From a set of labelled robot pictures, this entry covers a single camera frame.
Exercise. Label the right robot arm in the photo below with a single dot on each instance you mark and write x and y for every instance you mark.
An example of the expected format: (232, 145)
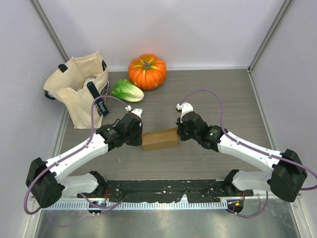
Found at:
(279, 172)

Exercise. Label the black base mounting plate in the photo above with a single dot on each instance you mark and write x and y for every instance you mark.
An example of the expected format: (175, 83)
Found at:
(167, 191)

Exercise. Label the beige canvas tote bag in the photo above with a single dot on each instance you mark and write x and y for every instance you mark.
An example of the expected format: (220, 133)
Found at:
(77, 83)

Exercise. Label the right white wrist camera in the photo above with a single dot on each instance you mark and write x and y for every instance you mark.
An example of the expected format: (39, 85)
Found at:
(184, 108)

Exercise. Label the orange pumpkin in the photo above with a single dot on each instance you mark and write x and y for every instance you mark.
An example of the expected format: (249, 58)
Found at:
(147, 72)

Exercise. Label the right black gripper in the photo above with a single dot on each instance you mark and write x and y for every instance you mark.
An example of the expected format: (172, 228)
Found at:
(182, 137)

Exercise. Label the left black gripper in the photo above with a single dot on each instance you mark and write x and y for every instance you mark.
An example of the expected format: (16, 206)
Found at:
(138, 141)

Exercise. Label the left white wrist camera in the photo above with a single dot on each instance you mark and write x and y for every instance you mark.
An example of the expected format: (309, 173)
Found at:
(135, 111)

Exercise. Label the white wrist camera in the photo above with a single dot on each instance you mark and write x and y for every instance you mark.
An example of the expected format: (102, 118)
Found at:
(184, 108)
(135, 111)

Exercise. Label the green lettuce head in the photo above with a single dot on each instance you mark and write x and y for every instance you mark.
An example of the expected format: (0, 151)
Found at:
(127, 91)

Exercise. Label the brown cardboard paper box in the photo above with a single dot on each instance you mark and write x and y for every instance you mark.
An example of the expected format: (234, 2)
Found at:
(160, 139)

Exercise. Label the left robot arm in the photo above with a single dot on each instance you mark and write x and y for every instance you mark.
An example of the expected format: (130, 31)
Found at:
(49, 180)

